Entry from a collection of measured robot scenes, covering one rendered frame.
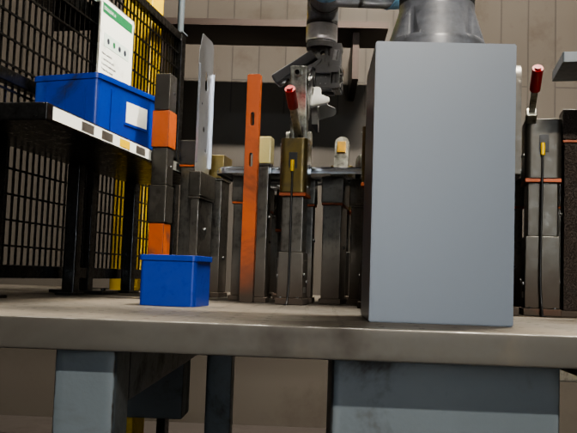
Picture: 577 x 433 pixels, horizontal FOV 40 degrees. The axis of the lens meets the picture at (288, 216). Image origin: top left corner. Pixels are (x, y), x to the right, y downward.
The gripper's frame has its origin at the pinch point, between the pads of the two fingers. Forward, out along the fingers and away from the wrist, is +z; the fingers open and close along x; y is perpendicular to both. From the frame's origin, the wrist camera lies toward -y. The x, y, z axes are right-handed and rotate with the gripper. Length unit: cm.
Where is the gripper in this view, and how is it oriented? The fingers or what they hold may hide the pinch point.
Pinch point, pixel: (309, 127)
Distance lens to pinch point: 186.8
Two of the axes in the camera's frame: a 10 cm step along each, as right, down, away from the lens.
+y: 9.8, 0.3, -1.8
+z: -0.4, 10.0, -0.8
